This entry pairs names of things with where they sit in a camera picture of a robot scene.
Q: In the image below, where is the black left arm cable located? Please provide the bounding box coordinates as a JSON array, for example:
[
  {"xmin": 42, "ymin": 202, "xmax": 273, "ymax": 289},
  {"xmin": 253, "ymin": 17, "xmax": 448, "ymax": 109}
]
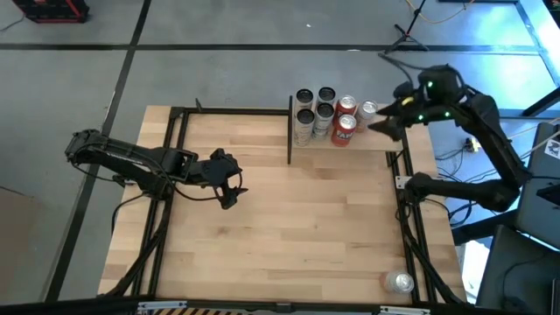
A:
[{"xmin": 172, "ymin": 172, "xmax": 244, "ymax": 203}]

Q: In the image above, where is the silver slim beverage can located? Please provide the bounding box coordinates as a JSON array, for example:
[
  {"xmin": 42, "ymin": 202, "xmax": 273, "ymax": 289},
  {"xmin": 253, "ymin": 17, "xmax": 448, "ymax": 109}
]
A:
[
  {"xmin": 293, "ymin": 87, "xmax": 315, "ymax": 113},
  {"xmin": 293, "ymin": 108, "xmax": 317, "ymax": 148},
  {"xmin": 316, "ymin": 86, "xmax": 337, "ymax": 106},
  {"xmin": 311, "ymin": 102, "xmax": 336, "ymax": 141}
]

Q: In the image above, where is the silver pink beverage can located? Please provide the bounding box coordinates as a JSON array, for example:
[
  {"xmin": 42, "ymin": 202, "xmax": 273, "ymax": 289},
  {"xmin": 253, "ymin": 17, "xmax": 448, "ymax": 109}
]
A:
[
  {"xmin": 354, "ymin": 99, "xmax": 379, "ymax": 133},
  {"xmin": 378, "ymin": 269, "xmax": 416, "ymax": 295}
]

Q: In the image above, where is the dark grey furniture piece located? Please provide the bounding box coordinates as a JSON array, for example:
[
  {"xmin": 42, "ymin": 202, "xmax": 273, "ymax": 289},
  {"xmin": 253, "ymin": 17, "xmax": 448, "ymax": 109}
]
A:
[{"xmin": 475, "ymin": 225, "xmax": 560, "ymax": 315}]

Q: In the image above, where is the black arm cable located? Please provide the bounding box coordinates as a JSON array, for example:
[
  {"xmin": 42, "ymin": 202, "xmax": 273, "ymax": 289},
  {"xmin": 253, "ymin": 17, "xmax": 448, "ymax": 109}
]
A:
[
  {"xmin": 378, "ymin": 51, "xmax": 421, "ymax": 87},
  {"xmin": 172, "ymin": 172, "xmax": 244, "ymax": 203}
]

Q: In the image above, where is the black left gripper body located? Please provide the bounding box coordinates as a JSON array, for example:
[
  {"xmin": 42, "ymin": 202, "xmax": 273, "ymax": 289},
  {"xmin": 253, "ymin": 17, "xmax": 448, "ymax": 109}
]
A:
[{"xmin": 190, "ymin": 147, "xmax": 244, "ymax": 198}]

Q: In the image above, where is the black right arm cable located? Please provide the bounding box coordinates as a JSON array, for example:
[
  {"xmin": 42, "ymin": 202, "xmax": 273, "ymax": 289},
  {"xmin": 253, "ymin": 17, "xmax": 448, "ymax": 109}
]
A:
[{"xmin": 378, "ymin": 51, "xmax": 421, "ymax": 87}]

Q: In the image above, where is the yellow cable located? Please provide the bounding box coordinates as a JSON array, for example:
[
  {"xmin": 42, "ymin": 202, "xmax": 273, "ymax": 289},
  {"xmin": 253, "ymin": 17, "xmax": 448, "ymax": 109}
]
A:
[{"xmin": 404, "ymin": 0, "xmax": 476, "ymax": 25}]

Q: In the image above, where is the dark grey panel white sticker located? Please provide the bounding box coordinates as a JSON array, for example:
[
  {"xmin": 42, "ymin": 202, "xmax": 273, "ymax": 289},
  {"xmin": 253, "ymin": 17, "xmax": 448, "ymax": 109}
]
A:
[{"xmin": 515, "ymin": 122, "xmax": 560, "ymax": 250}]

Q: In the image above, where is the black desk leg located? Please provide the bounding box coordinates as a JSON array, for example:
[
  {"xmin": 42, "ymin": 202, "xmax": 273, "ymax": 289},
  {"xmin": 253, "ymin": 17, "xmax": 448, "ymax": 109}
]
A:
[{"xmin": 498, "ymin": 87, "xmax": 560, "ymax": 120}]

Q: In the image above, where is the black floor beam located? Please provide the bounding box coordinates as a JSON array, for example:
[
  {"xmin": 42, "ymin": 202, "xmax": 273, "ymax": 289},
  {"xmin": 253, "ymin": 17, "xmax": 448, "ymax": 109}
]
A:
[{"xmin": 452, "ymin": 209, "xmax": 520, "ymax": 246}]

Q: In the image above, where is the red Fanta strawberry can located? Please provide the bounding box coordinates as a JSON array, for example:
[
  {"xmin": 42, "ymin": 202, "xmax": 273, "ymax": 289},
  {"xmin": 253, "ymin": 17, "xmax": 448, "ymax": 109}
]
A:
[
  {"xmin": 334, "ymin": 94, "xmax": 358, "ymax": 117},
  {"xmin": 330, "ymin": 113, "xmax": 358, "ymax": 148}
]

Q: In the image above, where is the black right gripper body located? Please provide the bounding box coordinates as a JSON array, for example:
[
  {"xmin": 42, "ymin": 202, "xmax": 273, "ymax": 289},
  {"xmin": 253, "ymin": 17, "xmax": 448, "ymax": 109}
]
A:
[{"xmin": 391, "ymin": 80, "xmax": 438, "ymax": 132}]

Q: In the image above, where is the black floor cable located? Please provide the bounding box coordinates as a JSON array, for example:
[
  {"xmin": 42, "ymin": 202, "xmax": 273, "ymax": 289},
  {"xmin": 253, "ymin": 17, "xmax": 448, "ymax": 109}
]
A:
[{"xmin": 435, "ymin": 148, "xmax": 560, "ymax": 228}]

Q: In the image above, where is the black aluminium table frame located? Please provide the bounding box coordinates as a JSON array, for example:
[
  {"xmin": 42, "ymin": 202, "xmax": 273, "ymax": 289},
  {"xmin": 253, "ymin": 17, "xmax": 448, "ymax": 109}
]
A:
[{"xmin": 104, "ymin": 98, "xmax": 467, "ymax": 307}]

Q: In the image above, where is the white floor cable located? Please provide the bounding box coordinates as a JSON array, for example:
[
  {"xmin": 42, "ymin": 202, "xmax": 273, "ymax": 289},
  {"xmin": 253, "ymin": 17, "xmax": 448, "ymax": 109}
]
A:
[{"xmin": 515, "ymin": 115, "xmax": 560, "ymax": 148}]

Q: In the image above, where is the black tripod stand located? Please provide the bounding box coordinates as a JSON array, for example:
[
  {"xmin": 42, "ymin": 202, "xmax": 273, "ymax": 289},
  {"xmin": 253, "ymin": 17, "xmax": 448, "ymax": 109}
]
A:
[{"xmin": 383, "ymin": 0, "xmax": 432, "ymax": 56}]

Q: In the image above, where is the red and black crate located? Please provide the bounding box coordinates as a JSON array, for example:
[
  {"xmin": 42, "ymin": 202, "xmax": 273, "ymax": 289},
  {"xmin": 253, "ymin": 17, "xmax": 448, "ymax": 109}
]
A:
[{"xmin": 11, "ymin": 0, "xmax": 91, "ymax": 24}]

